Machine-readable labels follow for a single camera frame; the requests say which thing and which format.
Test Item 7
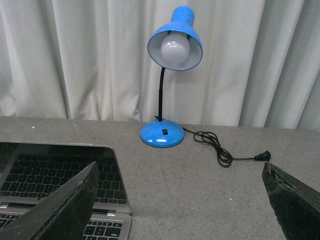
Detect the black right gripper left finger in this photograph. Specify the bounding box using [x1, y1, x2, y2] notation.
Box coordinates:
[0, 161, 99, 240]

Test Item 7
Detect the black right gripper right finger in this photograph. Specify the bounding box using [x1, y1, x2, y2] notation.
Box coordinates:
[261, 162, 320, 240]

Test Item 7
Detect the silver laptop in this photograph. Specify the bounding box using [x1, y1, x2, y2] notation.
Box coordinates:
[0, 142, 132, 240]

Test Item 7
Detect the white curtain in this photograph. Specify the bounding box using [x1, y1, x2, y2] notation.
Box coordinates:
[0, 0, 320, 130]

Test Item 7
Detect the blue desk lamp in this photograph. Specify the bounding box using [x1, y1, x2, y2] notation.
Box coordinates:
[140, 5, 203, 148]

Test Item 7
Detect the black lamp power cord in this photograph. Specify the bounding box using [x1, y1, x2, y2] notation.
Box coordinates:
[181, 126, 272, 169]

